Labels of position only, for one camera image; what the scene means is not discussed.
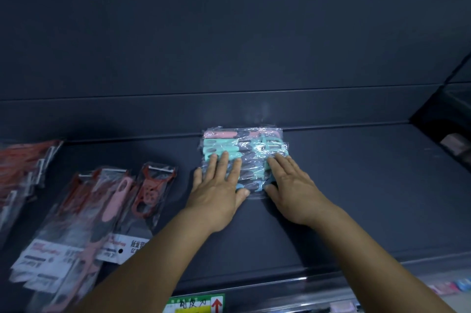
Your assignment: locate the person's left hand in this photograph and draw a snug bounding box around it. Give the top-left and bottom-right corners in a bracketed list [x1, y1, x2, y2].
[185, 151, 251, 233]

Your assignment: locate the person's right hand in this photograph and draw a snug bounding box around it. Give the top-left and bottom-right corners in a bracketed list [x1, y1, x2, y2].
[263, 154, 333, 227]

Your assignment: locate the clear bag of pastel peelers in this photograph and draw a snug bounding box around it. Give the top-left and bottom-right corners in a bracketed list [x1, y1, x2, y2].
[200, 126, 291, 202]

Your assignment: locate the person's left forearm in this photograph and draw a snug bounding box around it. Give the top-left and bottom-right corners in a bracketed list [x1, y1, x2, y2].
[72, 208, 222, 313]

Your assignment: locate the person's right forearm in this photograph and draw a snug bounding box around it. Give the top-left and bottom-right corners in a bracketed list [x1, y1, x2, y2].
[294, 202, 458, 313]

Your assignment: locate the red round-holed peeler packet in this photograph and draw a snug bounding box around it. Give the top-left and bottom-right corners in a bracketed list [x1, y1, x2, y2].
[96, 163, 179, 266]

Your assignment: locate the pink peeler packet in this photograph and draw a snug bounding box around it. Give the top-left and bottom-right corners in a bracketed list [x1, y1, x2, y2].
[35, 169, 137, 313]

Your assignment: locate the green and white shelf label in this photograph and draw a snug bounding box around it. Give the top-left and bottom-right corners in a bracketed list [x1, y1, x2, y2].
[167, 293, 225, 313]

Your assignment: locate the pile of red peeler packets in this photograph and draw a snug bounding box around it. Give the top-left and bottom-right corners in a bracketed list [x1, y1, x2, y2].
[0, 139, 64, 249]

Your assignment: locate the pink and blue packets row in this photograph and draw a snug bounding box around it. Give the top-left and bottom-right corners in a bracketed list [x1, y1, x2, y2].
[426, 277, 471, 296]

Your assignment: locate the clear shelf price rail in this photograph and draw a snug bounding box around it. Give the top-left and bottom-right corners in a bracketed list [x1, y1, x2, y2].
[167, 255, 471, 313]

